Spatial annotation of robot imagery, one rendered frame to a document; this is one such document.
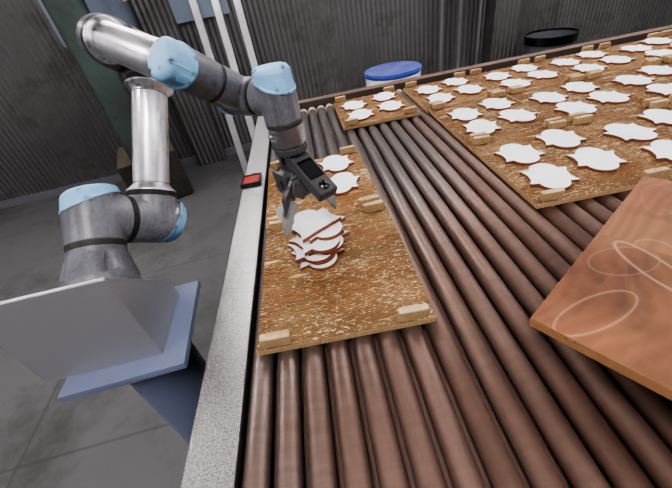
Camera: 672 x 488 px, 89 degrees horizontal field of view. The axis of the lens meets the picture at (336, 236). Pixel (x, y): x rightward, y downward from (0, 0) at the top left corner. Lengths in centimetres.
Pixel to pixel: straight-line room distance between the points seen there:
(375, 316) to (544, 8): 483
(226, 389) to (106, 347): 31
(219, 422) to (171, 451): 117
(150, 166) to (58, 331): 41
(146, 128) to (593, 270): 99
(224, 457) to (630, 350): 59
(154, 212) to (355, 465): 70
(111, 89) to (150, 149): 240
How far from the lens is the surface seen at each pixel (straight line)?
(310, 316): 72
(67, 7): 337
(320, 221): 83
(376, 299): 73
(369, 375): 65
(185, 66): 68
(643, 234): 80
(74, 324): 87
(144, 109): 103
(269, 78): 68
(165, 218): 96
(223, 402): 70
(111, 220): 90
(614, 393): 70
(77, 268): 86
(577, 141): 135
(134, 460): 193
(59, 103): 463
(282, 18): 411
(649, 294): 68
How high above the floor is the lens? 148
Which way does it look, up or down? 37 degrees down
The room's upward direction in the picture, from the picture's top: 11 degrees counter-clockwise
